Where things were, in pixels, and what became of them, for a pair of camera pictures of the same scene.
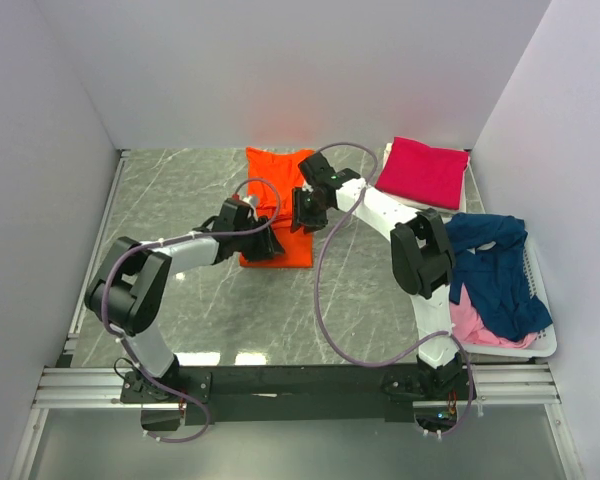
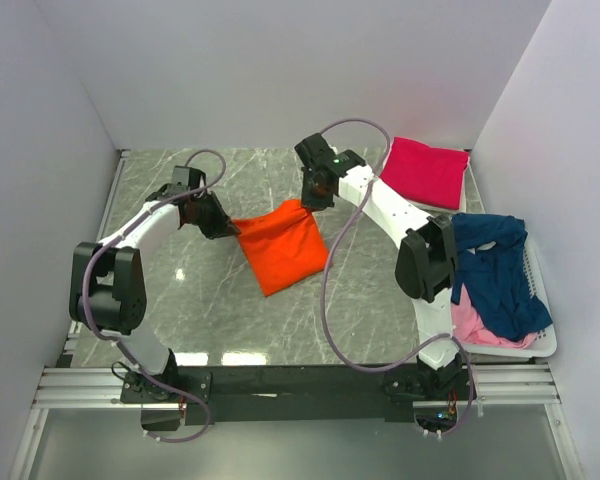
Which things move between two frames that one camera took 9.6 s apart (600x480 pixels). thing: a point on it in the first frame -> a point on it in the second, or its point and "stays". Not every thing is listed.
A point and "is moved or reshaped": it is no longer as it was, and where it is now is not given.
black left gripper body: x=255 y=245 -> x=208 y=215
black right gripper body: x=306 y=210 -> x=312 y=197
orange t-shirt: x=273 y=174 is moved or reshaped
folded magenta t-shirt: x=429 y=174 stays
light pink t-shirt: x=467 y=325 stays
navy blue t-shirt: x=495 y=276 stays
